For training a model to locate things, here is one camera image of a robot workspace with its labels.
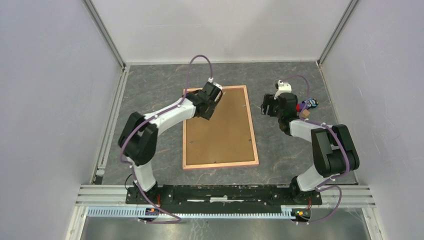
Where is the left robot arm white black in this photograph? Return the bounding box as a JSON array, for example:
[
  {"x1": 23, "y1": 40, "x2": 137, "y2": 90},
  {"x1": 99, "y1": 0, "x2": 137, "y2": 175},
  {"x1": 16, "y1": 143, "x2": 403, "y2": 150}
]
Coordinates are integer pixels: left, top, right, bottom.
[{"x1": 118, "y1": 80, "x2": 223, "y2": 204}]

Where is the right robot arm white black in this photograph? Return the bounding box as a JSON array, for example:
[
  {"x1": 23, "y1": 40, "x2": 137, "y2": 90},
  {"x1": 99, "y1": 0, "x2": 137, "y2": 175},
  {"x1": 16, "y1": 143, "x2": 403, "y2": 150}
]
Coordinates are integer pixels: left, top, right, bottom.
[{"x1": 261, "y1": 92, "x2": 360, "y2": 204}]

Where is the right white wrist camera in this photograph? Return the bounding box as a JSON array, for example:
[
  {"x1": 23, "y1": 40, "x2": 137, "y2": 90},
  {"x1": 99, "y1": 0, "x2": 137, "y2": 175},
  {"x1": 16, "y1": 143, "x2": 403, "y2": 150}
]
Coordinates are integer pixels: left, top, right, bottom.
[{"x1": 274, "y1": 80, "x2": 292, "y2": 100}]

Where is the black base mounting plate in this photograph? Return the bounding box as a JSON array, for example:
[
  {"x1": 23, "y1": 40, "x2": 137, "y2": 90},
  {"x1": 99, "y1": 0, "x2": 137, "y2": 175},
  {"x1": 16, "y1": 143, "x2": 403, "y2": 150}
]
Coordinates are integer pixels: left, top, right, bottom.
[{"x1": 125, "y1": 184, "x2": 323, "y2": 215}]

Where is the blue owl toy block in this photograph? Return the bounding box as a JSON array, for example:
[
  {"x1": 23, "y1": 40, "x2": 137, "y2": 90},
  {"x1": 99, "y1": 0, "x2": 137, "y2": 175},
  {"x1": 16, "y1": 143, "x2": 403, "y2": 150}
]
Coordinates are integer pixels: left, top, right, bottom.
[{"x1": 303, "y1": 97, "x2": 319, "y2": 110}]

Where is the brown cardboard backing board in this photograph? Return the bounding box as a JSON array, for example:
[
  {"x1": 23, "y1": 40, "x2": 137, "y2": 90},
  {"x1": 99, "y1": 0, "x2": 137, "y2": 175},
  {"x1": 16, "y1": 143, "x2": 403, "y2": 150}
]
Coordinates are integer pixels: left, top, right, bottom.
[{"x1": 186, "y1": 88, "x2": 255, "y2": 166}]

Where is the pink wooden picture frame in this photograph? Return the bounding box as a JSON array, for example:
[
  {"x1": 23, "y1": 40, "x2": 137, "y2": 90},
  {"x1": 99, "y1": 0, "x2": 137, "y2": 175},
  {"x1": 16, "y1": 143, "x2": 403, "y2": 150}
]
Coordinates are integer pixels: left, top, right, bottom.
[{"x1": 182, "y1": 85, "x2": 260, "y2": 171}]

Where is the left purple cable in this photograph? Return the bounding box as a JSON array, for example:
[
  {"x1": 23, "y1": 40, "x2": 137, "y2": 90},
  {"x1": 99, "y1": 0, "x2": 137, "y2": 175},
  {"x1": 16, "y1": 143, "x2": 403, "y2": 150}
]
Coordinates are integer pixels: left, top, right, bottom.
[{"x1": 119, "y1": 54, "x2": 183, "y2": 225}]

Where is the red purple toy block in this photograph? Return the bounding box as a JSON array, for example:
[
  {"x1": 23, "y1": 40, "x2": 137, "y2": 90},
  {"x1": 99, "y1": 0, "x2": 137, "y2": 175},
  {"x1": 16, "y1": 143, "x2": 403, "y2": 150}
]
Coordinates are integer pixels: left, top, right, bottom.
[{"x1": 296, "y1": 103, "x2": 306, "y2": 113}]

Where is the small brown wooden cube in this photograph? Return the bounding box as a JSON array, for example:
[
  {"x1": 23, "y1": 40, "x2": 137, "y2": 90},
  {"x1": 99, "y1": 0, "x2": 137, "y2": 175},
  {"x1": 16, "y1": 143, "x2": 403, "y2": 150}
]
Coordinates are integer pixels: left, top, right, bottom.
[{"x1": 299, "y1": 109, "x2": 311, "y2": 119}]

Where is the white slotted cable duct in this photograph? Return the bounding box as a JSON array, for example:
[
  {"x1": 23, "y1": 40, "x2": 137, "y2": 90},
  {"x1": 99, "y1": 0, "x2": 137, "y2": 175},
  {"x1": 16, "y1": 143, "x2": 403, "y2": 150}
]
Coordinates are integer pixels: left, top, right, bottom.
[{"x1": 86, "y1": 206, "x2": 311, "y2": 220}]

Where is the aluminium rail frame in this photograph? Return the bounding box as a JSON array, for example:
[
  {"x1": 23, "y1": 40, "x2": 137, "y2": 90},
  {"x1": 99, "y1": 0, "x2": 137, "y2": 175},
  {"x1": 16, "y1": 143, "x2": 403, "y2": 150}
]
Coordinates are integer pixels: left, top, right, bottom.
[{"x1": 64, "y1": 62, "x2": 387, "y2": 240}]

